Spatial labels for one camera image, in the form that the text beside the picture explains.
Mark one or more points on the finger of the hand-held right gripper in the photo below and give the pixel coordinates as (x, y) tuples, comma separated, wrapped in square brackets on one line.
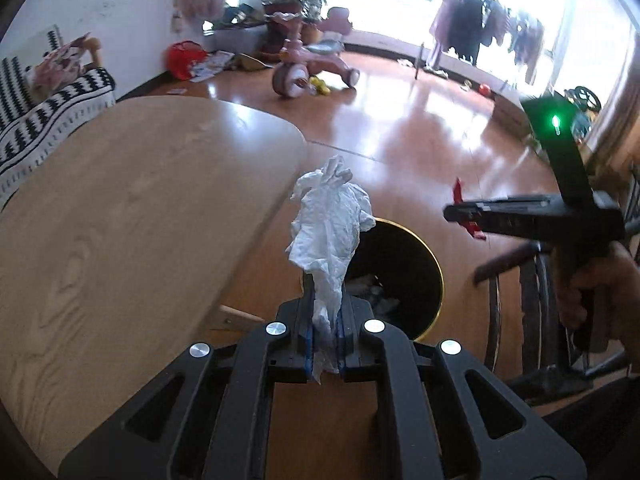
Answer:
[(460, 212)]

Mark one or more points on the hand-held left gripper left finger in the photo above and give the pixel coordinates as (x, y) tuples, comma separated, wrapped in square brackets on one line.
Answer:
[(311, 340)]

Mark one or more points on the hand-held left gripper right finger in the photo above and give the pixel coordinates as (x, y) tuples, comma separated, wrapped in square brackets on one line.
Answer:
[(342, 345)]

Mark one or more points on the red wrapper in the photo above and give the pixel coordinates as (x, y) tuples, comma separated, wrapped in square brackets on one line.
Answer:
[(457, 191)]

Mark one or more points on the black trash bin gold rim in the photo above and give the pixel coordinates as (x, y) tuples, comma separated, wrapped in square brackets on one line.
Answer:
[(405, 260)]

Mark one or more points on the white tissue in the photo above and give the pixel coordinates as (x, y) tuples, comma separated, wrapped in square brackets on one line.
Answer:
[(325, 225)]

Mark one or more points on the person's right hand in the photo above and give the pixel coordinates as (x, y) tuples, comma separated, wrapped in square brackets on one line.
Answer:
[(615, 285)]

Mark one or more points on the dark wooden chair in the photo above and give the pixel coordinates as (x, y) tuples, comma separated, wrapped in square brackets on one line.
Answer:
[(535, 310)]

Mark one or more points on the red ball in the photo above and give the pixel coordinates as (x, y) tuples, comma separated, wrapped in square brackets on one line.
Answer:
[(484, 90)]

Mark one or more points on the yellow toy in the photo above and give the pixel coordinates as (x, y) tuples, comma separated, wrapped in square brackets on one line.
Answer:
[(320, 86)]

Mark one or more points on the clothes rack with clothes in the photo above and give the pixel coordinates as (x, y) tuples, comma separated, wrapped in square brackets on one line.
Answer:
[(475, 20)]

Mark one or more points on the pink tricycle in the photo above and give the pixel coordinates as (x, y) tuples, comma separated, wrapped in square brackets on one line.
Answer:
[(310, 65)]

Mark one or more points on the scattered papers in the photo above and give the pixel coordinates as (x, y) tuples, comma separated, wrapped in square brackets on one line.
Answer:
[(212, 65)]

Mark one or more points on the red bag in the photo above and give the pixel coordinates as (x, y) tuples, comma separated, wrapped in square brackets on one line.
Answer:
[(185, 60)]

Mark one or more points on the black-white striped sofa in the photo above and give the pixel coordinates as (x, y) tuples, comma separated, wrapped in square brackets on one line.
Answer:
[(50, 110)]

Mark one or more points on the wooden sofa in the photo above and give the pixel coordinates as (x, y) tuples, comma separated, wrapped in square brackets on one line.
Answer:
[(92, 50)]

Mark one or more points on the printed pillow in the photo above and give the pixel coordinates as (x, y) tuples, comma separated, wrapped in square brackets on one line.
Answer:
[(55, 67)]

